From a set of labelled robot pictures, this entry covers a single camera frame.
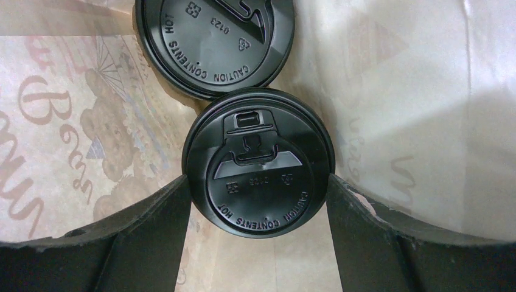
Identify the brown paper takeout bag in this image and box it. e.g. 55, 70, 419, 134
1, 1, 515, 291

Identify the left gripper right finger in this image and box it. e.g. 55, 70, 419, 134
326, 175, 515, 291

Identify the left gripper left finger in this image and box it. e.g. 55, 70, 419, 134
1, 175, 191, 291

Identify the black coffee cup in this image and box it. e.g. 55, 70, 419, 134
134, 0, 295, 101
182, 88, 336, 239

